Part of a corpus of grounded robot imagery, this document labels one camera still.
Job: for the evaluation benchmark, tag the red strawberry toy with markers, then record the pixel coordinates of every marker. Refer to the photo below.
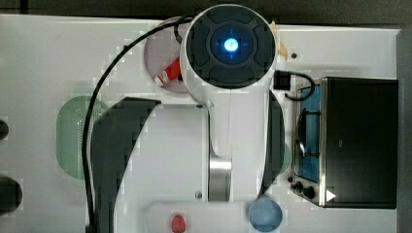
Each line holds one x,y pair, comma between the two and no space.
178,224

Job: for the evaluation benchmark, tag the black toaster oven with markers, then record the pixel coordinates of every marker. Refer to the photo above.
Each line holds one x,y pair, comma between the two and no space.
345,143

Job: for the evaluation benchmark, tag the green mug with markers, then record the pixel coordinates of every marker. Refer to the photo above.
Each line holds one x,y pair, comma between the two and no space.
287,159

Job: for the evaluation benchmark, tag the green oval strainer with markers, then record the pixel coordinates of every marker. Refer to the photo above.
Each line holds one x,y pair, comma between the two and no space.
70,123

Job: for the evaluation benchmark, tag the red ketchup bottle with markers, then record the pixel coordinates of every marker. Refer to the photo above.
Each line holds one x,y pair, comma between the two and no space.
170,73

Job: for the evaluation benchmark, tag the black round object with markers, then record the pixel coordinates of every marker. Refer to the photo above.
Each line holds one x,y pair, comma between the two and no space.
4,129

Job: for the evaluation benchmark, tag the blue bowl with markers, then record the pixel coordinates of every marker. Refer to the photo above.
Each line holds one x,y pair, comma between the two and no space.
265,215

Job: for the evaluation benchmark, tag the grey round plate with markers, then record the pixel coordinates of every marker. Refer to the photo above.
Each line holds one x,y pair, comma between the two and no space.
161,49

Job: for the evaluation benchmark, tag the black cup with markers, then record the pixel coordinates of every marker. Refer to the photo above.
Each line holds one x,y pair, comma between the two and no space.
10,195

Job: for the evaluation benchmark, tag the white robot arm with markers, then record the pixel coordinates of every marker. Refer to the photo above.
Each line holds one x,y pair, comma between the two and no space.
209,153

